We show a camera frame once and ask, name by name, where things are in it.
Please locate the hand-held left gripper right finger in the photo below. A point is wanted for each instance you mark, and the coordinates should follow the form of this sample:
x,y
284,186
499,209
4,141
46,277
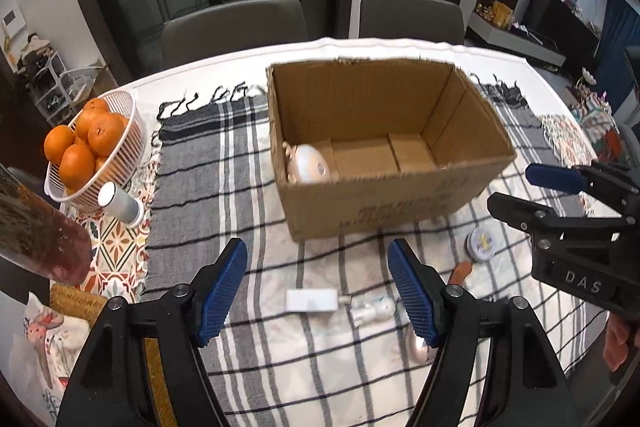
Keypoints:
x,y
415,292

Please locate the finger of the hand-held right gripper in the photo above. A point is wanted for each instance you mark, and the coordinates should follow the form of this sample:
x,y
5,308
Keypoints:
x,y
520,209
555,177

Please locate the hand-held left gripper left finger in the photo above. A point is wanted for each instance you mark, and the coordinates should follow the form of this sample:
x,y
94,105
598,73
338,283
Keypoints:
x,y
222,292

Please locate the small white figurine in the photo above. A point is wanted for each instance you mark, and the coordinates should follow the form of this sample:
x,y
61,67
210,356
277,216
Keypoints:
x,y
372,309

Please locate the round labelled tin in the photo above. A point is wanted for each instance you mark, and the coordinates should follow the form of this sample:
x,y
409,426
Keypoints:
x,y
481,246

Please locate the silver egg-shaped device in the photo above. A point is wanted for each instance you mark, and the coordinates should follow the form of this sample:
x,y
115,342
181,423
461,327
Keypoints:
x,y
419,349

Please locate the white rectangular charger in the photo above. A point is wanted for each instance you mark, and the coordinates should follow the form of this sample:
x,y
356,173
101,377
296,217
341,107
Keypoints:
x,y
311,300

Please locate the brown cardboard box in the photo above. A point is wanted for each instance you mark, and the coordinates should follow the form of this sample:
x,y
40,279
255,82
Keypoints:
x,y
380,202

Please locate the person's right hand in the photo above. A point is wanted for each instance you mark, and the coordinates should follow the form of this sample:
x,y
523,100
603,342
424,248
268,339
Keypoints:
x,y
616,342

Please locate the grey plaid fringed cloth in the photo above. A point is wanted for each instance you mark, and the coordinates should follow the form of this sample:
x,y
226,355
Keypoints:
x,y
210,187

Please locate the patterned white tablecloth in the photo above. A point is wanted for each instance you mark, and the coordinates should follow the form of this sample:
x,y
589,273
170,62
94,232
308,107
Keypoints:
x,y
120,252

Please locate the white cylindrical speaker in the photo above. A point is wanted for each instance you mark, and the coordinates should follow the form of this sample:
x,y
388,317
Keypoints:
x,y
122,204

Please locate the grey television stand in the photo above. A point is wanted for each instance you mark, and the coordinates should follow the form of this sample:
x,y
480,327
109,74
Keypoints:
x,y
520,44

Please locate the blue curtain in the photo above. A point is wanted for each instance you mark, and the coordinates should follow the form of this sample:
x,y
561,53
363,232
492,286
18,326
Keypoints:
x,y
620,47

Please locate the white pig-shaped ornament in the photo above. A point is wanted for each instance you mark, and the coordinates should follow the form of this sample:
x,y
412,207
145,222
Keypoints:
x,y
307,164

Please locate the black television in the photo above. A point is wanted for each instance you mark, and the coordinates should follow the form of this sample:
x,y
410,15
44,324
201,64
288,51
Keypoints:
x,y
560,19

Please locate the white slatted plastic basket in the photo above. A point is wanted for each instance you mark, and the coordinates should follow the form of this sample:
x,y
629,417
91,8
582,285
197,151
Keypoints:
x,y
127,157

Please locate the yellow gift box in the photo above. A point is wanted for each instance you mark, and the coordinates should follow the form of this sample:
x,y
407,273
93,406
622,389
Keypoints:
x,y
501,14

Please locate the bird print cushion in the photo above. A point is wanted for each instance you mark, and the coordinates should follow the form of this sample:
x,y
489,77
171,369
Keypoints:
x,y
40,337

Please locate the glass jar with reddish contents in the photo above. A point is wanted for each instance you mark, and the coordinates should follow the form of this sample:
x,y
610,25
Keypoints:
x,y
40,232

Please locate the pile of oranges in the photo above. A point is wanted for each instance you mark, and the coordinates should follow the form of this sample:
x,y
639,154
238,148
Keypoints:
x,y
77,164

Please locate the grey dining chair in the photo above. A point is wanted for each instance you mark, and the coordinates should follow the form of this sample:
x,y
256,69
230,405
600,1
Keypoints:
x,y
410,17
235,29

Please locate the dark side chair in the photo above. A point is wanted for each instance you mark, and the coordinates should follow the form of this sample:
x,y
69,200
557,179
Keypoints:
x,y
27,184

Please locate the small floor cardboard box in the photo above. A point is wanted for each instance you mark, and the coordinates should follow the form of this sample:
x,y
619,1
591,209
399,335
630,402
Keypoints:
x,y
106,79

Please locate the white storage rack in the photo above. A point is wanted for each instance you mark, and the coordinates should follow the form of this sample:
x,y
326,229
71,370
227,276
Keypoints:
x,y
50,77

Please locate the white wall panel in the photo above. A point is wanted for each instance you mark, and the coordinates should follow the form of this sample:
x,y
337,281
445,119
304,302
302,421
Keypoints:
x,y
12,19

